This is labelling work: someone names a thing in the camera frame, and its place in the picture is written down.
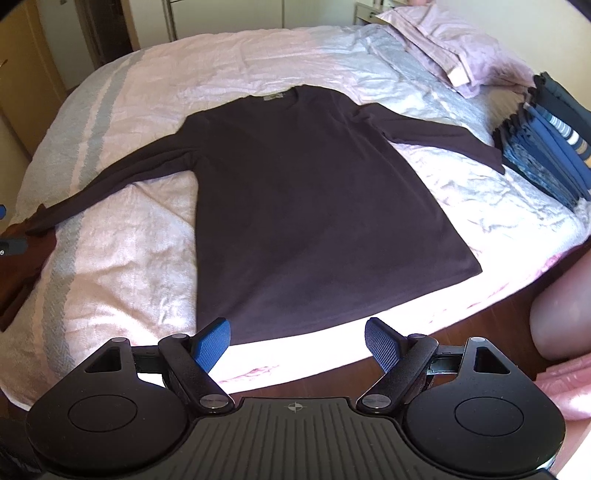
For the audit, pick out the dark purple long-sleeve shirt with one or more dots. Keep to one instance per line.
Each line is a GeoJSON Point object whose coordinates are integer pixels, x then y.
{"type": "Point", "coordinates": [314, 184]}

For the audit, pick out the white wardrobe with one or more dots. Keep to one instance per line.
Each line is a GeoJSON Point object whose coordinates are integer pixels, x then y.
{"type": "Point", "coordinates": [231, 16]}

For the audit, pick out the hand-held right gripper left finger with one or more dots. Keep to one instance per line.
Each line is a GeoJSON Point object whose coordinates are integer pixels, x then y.
{"type": "Point", "coordinates": [210, 344]}

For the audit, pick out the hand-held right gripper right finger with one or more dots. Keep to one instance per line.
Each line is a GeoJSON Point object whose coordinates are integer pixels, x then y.
{"type": "Point", "coordinates": [381, 346]}

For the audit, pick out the maroon garment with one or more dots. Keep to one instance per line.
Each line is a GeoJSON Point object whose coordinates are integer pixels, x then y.
{"type": "Point", "coordinates": [27, 272]}

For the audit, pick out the white nightstand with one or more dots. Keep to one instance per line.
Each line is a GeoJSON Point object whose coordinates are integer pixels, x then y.
{"type": "Point", "coordinates": [369, 11]}

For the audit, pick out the pink fluffy cloth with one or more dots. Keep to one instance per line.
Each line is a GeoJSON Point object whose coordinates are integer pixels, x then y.
{"type": "Point", "coordinates": [568, 387]}

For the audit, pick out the pink pillow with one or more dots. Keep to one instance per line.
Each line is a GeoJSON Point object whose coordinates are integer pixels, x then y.
{"type": "Point", "coordinates": [457, 46]}

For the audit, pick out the bed with pink-grey blanket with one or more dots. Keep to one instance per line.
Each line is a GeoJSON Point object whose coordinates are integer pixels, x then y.
{"type": "Point", "coordinates": [138, 258]}

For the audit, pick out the pink smooth cushion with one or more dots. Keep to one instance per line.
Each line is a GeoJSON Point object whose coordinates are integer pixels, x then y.
{"type": "Point", "coordinates": [565, 314]}

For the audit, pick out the stack of folded clothes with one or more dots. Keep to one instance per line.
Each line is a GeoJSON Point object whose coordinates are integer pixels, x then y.
{"type": "Point", "coordinates": [549, 147]}

